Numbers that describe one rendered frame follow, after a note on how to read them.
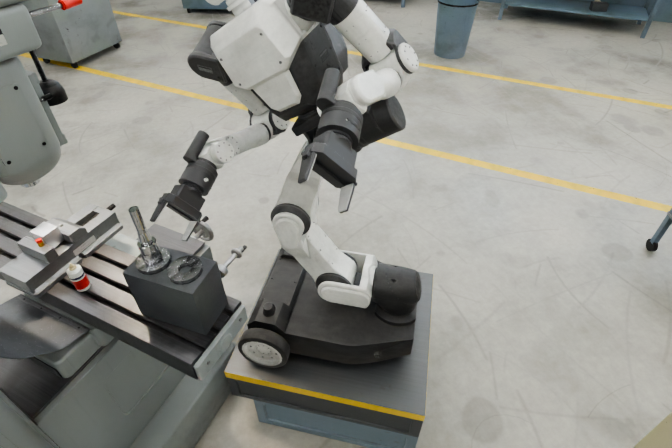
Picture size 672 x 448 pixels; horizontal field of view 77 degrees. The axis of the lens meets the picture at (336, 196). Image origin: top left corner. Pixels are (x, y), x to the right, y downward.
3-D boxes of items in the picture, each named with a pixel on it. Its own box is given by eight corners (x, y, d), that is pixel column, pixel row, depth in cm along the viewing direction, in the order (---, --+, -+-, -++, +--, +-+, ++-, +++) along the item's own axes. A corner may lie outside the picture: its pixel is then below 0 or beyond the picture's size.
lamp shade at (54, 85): (73, 95, 124) (65, 75, 120) (57, 107, 118) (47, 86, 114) (51, 94, 125) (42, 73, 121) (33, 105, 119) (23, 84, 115)
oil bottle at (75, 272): (84, 280, 135) (71, 256, 128) (94, 284, 134) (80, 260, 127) (73, 289, 132) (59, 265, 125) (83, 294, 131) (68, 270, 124)
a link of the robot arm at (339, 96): (333, 149, 94) (341, 113, 100) (370, 130, 87) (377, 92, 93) (295, 118, 88) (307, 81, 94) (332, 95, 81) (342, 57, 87)
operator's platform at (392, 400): (422, 322, 231) (433, 273, 205) (412, 458, 179) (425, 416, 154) (284, 297, 244) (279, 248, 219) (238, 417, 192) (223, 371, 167)
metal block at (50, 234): (51, 234, 140) (44, 221, 136) (65, 239, 138) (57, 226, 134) (37, 245, 136) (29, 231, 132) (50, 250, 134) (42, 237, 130)
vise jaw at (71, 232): (61, 222, 145) (56, 213, 143) (88, 232, 141) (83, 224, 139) (46, 233, 141) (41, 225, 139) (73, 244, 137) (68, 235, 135)
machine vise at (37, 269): (94, 215, 159) (83, 192, 152) (124, 226, 154) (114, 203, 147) (4, 283, 134) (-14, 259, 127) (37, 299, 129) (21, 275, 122)
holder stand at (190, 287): (166, 284, 134) (149, 238, 121) (228, 302, 128) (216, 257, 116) (141, 314, 125) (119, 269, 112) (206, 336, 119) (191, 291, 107)
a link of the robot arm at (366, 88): (334, 122, 92) (364, 108, 102) (366, 105, 86) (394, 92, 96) (320, 95, 91) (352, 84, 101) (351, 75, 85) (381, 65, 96)
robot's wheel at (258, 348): (292, 361, 171) (289, 332, 158) (288, 372, 167) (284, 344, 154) (245, 351, 174) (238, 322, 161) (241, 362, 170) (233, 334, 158)
